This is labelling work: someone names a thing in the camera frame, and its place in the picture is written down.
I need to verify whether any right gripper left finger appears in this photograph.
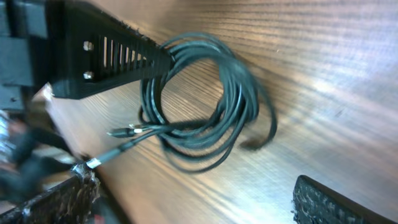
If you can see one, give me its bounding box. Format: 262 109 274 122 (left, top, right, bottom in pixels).
1 164 100 223

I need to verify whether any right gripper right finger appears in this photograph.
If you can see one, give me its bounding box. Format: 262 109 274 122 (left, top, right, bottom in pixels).
292 175 396 224

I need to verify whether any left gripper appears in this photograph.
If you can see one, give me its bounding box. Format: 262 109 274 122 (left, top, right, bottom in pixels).
1 1 52 111

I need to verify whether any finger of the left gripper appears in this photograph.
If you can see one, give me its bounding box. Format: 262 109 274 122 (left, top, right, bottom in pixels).
49 1 172 100

